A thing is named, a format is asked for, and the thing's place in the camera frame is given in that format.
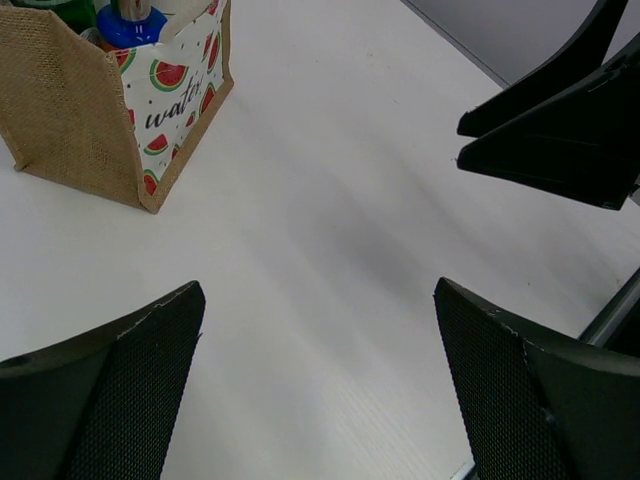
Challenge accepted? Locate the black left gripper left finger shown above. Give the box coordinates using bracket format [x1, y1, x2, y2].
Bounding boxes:
[1, 281, 206, 479]

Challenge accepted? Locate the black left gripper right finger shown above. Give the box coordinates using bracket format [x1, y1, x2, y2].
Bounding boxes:
[433, 276, 640, 480]

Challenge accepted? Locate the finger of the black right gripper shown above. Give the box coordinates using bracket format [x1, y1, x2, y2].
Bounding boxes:
[457, 0, 628, 138]
[457, 38, 639, 210]

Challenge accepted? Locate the orange blue pump bottle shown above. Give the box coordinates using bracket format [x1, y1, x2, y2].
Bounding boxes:
[96, 1, 168, 51]

